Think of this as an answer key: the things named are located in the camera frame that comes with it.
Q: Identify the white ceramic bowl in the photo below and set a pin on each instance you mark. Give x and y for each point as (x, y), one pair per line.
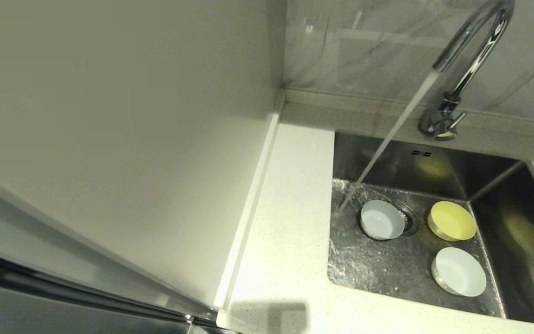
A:
(460, 271)
(380, 220)

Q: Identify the yellow bowl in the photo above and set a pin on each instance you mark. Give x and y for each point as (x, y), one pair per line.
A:
(452, 219)

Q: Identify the stainless steel sink basin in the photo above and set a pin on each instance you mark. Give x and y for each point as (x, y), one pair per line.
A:
(387, 273)

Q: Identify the white edge trim strip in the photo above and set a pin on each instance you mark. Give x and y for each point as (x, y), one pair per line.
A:
(248, 208)

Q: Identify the round metal drain strainer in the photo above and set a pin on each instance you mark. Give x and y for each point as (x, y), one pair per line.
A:
(410, 221)

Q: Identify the white appliance side panel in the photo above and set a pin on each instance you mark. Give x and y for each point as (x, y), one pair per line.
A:
(109, 116)

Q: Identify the chrome gooseneck faucet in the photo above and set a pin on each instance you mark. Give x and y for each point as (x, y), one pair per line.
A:
(479, 58)

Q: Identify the grey steel appliance door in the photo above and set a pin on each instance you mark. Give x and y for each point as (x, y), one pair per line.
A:
(16, 311)

